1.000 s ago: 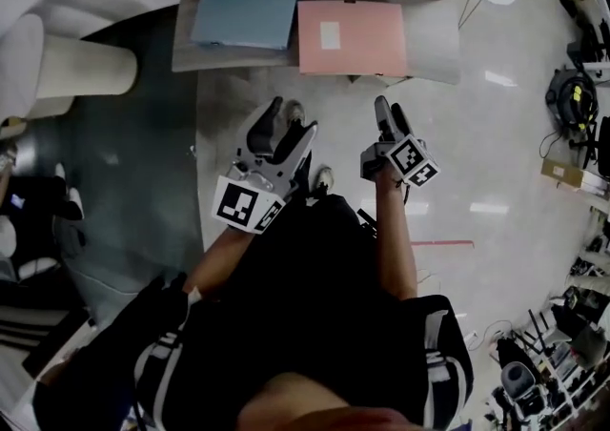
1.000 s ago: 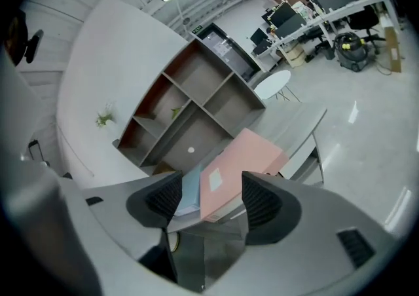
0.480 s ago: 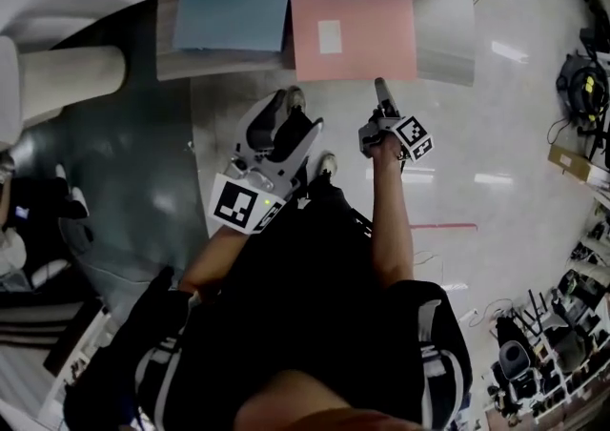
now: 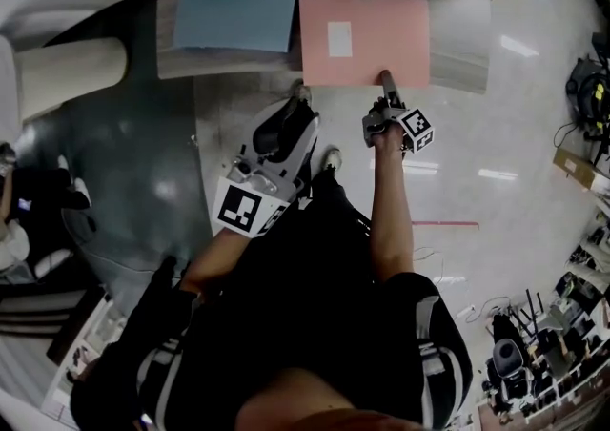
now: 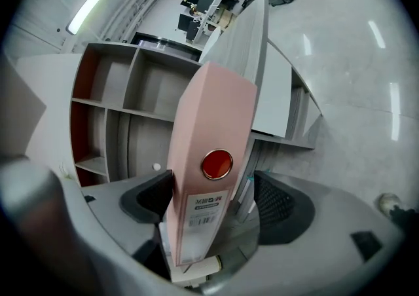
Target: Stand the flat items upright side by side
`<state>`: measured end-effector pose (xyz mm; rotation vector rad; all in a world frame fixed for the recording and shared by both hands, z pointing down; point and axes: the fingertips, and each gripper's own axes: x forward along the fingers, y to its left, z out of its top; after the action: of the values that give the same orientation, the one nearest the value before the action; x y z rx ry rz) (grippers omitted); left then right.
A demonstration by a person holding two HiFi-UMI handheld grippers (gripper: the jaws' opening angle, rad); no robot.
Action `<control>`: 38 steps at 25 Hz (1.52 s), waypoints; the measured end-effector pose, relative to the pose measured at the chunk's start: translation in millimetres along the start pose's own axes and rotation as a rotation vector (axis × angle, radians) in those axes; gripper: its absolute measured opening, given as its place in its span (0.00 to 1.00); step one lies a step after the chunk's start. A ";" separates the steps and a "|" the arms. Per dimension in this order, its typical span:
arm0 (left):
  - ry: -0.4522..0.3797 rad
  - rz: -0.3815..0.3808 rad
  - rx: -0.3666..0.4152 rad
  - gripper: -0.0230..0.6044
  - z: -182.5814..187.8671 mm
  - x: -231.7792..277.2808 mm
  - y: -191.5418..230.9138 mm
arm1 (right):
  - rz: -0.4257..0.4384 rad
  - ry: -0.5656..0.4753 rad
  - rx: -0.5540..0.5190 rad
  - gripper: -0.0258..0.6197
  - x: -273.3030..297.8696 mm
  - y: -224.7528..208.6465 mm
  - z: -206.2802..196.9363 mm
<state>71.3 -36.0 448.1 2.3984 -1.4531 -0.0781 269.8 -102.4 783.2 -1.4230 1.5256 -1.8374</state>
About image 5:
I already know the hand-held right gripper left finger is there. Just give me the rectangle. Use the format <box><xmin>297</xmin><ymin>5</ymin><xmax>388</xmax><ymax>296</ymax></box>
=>
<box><xmin>62</xmin><ymin>170</ymin><xmax>173</xmax><ymax>256</ymax></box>

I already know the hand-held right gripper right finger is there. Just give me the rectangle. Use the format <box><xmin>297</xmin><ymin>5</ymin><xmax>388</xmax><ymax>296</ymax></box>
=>
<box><xmin>238</xmin><ymin>170</ymin><xmax>415</xmax><ymax>296</ymax></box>

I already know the pink file box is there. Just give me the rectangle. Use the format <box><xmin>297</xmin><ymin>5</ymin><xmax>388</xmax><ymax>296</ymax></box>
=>
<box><xmin>165</xmin><ymin>61</ymin><xmax>259</xmax><ymax>268</ymax></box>

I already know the person's grey shoe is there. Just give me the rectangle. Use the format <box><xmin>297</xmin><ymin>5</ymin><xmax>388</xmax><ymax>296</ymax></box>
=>
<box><xmin>375</xmin><ymin>192</ymin><xmax>409</xmax><ymax>224</ymax></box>

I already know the grey wooden shelf hutch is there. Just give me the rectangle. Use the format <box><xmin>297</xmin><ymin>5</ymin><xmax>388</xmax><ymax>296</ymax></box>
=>
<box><xmin>69</xmin><ymin>42</ymin><xmax>204</xmax><ymax>188</ymax></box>

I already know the ceiling light strip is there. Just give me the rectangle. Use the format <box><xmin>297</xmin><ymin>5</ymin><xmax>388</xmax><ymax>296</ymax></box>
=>
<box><xmin>66</xmin><ymin>0</ymin><xmax>120</xmax><ymax>35</ymax></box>

